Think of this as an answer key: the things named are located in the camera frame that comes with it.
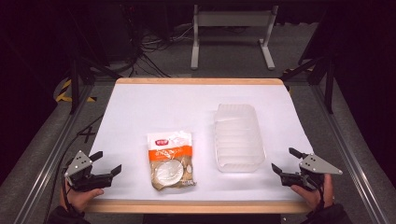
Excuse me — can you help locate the bundle of floor cables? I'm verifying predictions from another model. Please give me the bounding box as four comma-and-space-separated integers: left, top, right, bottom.
124, 6, 195, 78

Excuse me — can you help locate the person's left hand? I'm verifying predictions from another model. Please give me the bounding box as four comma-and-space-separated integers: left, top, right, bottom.
60, 182, 105, 215

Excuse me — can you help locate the white metal stand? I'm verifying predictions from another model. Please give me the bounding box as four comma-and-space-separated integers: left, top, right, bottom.
190, 4, 279, 71

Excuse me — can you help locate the black tape cross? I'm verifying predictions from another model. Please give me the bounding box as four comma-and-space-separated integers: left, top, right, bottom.
78, 125, 97, 144

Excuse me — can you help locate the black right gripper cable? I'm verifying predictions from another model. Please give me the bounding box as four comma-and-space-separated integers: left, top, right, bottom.
312, 174, 327, 213

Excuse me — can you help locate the aluminium frame rail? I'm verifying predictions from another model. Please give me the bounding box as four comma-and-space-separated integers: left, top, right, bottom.
311, 83, 390, 224
12, 83, 96, 224

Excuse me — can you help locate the yellow black hazard tape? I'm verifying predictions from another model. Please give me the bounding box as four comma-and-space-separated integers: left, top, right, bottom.
55, 78, 97, 104

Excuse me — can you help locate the orange and white snack bag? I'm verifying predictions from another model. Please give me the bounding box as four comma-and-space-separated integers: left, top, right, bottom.
147, 130, 197, 191

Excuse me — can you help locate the clear plastic container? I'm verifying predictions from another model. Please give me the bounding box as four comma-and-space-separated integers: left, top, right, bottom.
213, 103, 267, 174

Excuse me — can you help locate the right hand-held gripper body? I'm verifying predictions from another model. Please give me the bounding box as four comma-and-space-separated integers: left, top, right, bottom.
279, 152, 344, 192

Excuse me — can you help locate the black metal stand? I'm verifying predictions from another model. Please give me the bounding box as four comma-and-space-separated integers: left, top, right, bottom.
279, 55, 337, 115
69, 55, 122, 115

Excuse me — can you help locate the person's right hand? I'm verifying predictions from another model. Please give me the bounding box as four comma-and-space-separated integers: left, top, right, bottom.
290, 173, 334, 213

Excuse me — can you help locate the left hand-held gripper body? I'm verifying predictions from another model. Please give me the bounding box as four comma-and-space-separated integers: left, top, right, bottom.
64, 149, 114, 193

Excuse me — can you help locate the white paper sheet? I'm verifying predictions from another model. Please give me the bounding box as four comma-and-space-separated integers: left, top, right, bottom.
88, 83, 314, 202

